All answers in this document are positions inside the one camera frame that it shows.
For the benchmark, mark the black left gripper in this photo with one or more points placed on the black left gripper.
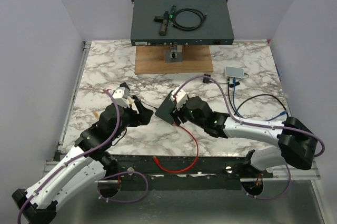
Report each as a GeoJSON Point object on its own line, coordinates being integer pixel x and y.
{"type": "Point", "coordinates": [142, 118]}

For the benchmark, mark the wooden board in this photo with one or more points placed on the wooden board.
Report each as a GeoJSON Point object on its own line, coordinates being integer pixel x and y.
{"type": "Point", "coordinates": [151, 60]}

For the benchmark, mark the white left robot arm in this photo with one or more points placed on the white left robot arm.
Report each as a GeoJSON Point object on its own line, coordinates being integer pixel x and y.
{"type": "Point", "coordinates": [87, 161]}

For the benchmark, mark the white grey small switch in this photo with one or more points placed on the white grey small switch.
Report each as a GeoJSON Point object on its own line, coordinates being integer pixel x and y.
{"type": "Point", "coordinates": [234, 72]}

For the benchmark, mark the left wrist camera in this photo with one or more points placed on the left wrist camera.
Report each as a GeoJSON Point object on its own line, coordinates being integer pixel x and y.
{"type": "Point", "coordinates": [121, 95]}

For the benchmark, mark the small black power adapter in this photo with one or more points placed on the small black power adapter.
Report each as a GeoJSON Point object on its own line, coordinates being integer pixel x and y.
{"type": "Point", "coordinates": [149, 105]}

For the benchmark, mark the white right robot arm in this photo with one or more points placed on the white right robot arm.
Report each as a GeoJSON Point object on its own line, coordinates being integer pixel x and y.
{"type": "Point", "coordinates": [290, 142]}

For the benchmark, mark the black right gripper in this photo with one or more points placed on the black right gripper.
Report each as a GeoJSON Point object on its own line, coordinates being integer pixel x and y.
{"type": "Point", "coordinates": [178, 113]}

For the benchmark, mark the black network switch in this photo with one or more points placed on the black network switch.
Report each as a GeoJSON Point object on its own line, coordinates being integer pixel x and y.
{"type": "Point", "coordinates": [168, 111]}

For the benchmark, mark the black power adapter with cable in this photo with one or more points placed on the black power adapter with cable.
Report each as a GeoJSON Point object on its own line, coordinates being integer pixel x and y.
{"type": "Point", "coordinates": [207, 80]}

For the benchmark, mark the grey rack unit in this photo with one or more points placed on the grey rack unit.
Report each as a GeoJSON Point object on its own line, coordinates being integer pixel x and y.
{"type": "Point", "coordinates": [195, 22]}

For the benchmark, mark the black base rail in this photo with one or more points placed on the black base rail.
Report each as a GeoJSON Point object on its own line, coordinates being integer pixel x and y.
{"type": "Point", "coordinates": [140, 172]}

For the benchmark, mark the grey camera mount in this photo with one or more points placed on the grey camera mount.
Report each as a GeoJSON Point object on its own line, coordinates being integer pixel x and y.
{"type": "Point", "coordinates": [174, 54]}

